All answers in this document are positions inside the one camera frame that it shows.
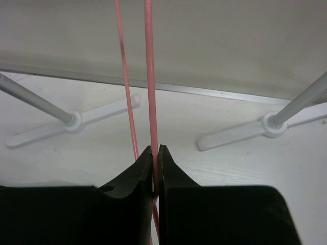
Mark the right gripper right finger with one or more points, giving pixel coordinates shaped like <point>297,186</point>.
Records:
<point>193,214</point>

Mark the white clothes rack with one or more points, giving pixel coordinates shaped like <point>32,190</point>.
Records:
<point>298,111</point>

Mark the pink wire hanger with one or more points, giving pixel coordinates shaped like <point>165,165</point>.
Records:
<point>151,99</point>

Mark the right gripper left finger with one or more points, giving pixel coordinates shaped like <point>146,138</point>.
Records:
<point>118,212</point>

